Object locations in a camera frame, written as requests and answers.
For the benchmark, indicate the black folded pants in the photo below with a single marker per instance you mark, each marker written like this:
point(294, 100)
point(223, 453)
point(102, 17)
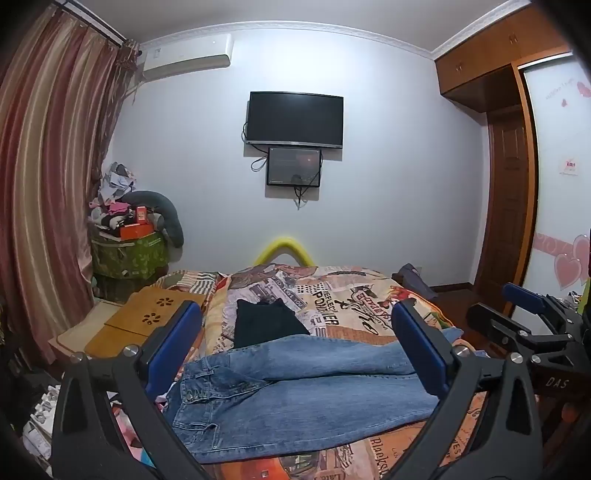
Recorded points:
point(263, 325)

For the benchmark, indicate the white patterned cloth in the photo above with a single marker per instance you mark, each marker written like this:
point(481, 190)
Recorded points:
point(41, 415)

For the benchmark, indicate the dark green box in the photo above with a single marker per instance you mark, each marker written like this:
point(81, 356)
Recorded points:
point(120, 288)

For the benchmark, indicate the dark blue cloth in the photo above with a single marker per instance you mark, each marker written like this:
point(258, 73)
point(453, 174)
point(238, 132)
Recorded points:
point(415, 280)

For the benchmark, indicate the orange flat box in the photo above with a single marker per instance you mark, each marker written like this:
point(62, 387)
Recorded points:
point(136, 230)

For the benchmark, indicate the small black wall monitor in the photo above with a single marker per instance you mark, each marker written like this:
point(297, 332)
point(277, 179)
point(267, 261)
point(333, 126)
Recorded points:
point(294, 166)

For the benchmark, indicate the white wardrobe door heart stickers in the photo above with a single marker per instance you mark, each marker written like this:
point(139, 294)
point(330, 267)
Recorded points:
point(561, 207)

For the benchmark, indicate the black curtain rod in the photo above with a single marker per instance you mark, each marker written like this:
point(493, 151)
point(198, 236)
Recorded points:
point(87, 19)

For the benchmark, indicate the blue jeans pants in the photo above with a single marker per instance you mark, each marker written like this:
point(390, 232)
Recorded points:
point(295, 397)

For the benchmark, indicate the pink cloth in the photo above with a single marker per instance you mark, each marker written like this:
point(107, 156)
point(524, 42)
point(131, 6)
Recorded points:
point(127, 427)

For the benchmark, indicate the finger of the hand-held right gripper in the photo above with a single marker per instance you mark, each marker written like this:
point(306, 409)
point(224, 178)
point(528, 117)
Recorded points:
point(491, 323)
point(524, 296)

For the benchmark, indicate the striped pink curtain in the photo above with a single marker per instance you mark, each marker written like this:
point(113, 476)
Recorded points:
point(46, 161)

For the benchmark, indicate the printed newspaper pattern blanket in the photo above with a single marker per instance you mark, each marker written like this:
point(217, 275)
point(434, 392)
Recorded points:
point(351, 304)

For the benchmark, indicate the wooden overhead cabinet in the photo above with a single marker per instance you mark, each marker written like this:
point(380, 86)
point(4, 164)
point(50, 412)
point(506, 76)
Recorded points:
point(489, 55)

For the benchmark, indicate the pile of clothes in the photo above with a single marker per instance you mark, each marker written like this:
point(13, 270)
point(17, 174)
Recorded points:
point(113, 194)

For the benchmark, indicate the grey bolster pillow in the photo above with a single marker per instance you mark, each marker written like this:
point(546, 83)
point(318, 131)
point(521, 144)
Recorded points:
point(168, 217)

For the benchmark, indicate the beige board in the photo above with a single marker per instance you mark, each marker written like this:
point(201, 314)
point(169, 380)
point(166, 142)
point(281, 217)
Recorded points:
point(78, 332)

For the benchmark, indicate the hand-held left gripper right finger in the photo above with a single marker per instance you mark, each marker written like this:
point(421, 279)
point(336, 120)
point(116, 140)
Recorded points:
point(415, 344)

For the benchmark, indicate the small orange box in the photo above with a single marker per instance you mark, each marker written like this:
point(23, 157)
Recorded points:
point(141, 213)

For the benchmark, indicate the brown wooden door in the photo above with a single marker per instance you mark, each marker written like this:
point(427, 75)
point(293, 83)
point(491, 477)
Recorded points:
point(508, 207)

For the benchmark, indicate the green patterned box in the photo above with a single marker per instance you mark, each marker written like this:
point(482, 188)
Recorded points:
point(131, 254)

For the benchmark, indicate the black wall television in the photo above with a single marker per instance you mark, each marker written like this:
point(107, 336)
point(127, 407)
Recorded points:
point(295, 117)

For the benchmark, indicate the white air conditioner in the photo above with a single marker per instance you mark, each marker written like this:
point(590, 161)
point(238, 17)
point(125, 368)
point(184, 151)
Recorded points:
point(184, 55)

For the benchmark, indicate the wooden lap desk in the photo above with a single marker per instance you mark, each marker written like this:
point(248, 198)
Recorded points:
point(143, 318)

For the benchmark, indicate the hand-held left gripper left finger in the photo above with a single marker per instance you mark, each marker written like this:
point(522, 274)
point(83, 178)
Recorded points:
point(184, 334)

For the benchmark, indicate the yellow foam noodle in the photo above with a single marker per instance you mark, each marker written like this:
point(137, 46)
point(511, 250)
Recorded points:
point(284, 244)

